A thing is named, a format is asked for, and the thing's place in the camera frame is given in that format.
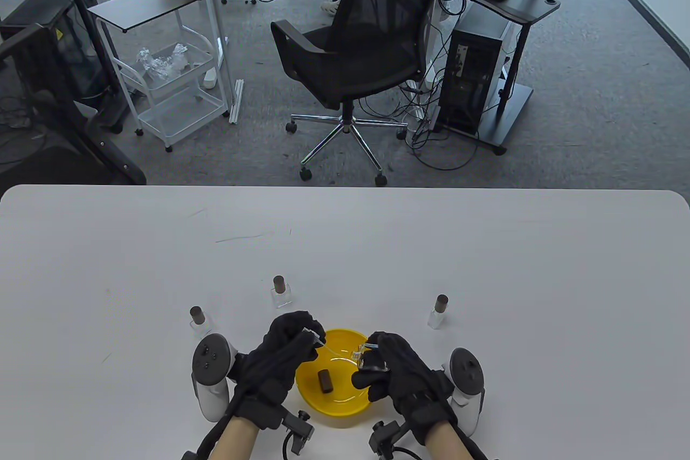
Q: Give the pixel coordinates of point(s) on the person's left forearm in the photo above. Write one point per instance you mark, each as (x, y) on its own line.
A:
(232, 441)

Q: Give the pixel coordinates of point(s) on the black and white tracking controller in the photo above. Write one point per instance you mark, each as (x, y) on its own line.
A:
(210, 373)
(466, 379)

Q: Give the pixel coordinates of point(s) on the black computer tower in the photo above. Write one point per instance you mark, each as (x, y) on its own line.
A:
(474, 71)

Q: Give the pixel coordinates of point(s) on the person's right hand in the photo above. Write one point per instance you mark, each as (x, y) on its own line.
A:
(404, 373)

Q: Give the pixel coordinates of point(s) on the crumpled clear plastic wrap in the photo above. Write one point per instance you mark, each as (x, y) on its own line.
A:
(161, 63)

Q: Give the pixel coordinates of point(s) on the white metal frame desk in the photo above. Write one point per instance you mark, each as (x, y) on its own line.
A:
(217, 23)

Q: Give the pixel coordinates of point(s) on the dark wooden cart top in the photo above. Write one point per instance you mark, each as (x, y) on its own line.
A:
(145, 4)

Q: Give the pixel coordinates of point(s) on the black mesh office chair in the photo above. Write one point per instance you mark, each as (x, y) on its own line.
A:
(377, 1)

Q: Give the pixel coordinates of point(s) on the silver spray nozzle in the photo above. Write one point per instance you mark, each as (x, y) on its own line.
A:
(319, 341)

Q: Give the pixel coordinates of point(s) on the clear glass perfume bottle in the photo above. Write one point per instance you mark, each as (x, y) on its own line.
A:
(200, 326)
(281, 299)
(366, 360)
(436, 320)

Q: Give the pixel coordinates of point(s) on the large black equipment frame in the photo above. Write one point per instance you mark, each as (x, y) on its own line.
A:
(32, 93)

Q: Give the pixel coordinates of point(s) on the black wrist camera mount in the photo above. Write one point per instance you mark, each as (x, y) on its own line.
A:
(299, 427)
(385, 436)

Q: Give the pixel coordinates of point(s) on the black equipment cabinet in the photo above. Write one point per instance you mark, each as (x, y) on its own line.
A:
(64, 50)

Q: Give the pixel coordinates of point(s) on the person's right forearm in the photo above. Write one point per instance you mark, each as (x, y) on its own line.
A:
(447, 444)

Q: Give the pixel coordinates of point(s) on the white metal utility cart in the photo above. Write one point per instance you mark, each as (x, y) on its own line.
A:
(183, 114)

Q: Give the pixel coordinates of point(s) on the yellow bowl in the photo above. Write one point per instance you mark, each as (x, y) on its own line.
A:
(345, 400)

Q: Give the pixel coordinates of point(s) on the person's left hand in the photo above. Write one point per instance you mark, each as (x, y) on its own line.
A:
(280, 363)

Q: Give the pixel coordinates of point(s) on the black stand pole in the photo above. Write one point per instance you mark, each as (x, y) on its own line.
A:
(81, 1)

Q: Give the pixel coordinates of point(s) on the black mobile computer stand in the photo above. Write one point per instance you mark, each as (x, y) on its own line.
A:
(531, 9)

